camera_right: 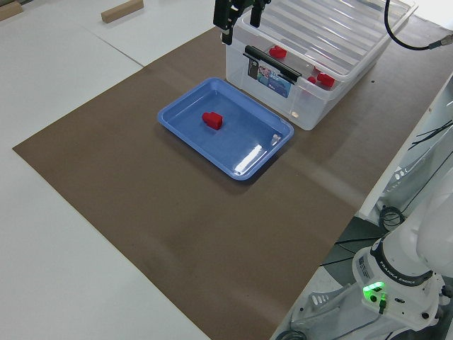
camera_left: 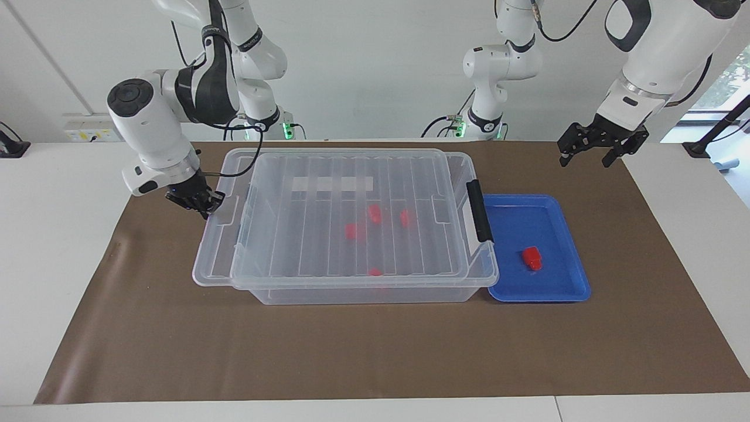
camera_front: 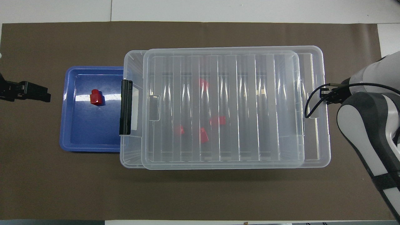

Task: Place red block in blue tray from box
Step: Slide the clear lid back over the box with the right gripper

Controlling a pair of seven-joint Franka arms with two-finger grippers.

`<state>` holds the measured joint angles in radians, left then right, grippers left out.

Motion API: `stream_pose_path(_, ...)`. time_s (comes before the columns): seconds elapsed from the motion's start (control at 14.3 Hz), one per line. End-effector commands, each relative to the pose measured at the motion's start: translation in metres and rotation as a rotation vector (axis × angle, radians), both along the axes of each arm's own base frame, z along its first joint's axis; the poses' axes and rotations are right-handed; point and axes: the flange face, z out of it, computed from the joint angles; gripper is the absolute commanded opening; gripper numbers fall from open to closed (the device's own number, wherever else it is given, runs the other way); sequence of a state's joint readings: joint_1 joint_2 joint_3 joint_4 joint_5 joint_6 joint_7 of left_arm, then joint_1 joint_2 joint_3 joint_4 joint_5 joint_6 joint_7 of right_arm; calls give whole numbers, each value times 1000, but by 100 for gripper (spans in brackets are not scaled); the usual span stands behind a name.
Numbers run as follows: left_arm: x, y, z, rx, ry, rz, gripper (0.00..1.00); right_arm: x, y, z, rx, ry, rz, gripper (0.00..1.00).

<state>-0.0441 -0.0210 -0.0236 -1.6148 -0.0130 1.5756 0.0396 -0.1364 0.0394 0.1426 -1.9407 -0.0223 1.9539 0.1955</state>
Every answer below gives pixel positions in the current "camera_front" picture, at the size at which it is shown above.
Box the clear plastic storage box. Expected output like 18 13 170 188
120 49 305 169

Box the brown paper table mat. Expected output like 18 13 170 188
0 21 399 221

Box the black box latch handle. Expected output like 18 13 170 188
119 79 133 136

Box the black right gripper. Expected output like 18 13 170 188
321 85 352 105

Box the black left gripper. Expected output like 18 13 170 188
0 73 51 103

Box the blue plastic tray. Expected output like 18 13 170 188
59 66 125 153

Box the clear ribbed box lid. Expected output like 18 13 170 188
141 46 331 170

